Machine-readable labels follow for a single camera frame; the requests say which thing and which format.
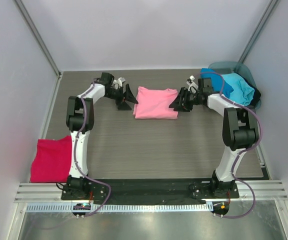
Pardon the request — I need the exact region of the light pink t shirt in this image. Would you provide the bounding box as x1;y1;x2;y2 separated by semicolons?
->
132;86;178;120

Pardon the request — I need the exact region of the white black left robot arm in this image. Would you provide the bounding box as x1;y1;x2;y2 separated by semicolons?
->
65;72;138;194

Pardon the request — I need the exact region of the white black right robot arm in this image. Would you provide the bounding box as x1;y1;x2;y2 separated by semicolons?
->
169;76;260;200

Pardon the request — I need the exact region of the blue t shirt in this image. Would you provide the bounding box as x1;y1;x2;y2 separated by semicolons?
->
200;68;234;99

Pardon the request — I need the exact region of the teal plastic basket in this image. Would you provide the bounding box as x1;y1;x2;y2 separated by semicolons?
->
208;61;262;110

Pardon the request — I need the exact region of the cyan t shirt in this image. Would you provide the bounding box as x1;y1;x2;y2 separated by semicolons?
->
222;73;255;106

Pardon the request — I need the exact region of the black t shirt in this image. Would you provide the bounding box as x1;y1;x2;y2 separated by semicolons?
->
240;78;262;108

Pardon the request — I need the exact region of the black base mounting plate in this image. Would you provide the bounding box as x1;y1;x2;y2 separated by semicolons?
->
56;176;240;202

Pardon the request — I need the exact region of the magenta folded t shirt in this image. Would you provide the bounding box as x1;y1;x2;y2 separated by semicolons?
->
30;135;72;183

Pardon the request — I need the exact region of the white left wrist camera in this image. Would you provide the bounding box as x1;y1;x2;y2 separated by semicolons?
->
112;77;126;89

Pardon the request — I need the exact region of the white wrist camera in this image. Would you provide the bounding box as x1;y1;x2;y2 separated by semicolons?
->
186;75;199;94
112;77;126;89

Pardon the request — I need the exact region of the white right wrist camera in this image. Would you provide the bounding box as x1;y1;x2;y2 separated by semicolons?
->
186;75;199;94

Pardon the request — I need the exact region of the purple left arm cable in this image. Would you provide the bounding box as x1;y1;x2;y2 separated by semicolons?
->
72;77;112;217

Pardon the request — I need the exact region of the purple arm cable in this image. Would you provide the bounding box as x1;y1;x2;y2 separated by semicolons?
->
72;77;112;217
192;71;263;219

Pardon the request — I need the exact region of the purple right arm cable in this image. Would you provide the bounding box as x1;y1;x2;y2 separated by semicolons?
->
192;71;263;219

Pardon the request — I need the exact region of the aluminium frame rail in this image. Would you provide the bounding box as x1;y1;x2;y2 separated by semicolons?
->
14;180;287;205

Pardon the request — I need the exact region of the right aluminium corner post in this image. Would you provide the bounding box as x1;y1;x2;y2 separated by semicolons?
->
238;0;281;64

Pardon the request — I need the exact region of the aluminium corner post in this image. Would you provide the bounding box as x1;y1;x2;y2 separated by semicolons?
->
13;0;61;79
238;0;281;64

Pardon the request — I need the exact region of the left aluminium corner post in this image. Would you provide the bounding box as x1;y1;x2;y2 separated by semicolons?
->
13;0;61;79

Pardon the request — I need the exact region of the slotted white cable duct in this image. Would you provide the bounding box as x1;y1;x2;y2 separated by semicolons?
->
26;202;213;213

